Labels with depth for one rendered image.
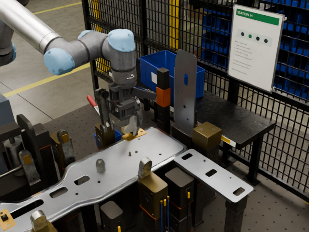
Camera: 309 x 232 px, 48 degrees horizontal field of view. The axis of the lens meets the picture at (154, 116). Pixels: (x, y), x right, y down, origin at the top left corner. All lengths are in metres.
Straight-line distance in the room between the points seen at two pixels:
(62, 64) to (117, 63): 0.16
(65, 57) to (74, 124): 1.13
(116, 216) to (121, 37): 0.53
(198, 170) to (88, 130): 0.94
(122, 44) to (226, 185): 0.57
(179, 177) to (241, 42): 0.60
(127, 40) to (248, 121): 0.68
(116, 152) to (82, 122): 0.80
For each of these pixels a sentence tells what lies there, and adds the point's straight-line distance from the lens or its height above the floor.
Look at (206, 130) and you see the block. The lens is 1.34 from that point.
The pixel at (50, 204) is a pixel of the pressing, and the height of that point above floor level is 1.00.
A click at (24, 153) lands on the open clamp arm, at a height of 1.10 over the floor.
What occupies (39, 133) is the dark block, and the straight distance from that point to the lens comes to 1.29.
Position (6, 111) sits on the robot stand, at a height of 1.05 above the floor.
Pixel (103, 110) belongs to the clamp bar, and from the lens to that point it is 1.34.
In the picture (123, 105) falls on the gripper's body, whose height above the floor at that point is 1.27.
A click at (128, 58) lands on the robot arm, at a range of 1.03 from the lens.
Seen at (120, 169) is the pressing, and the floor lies 1.00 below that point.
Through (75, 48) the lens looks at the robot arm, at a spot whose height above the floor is 1.46.
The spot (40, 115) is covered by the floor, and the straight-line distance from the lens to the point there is 3.67.
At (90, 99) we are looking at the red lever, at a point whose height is 1.14.
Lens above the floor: 1.81
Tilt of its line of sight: 32 degrees down
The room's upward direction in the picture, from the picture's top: 2 degrees counter-clockwise
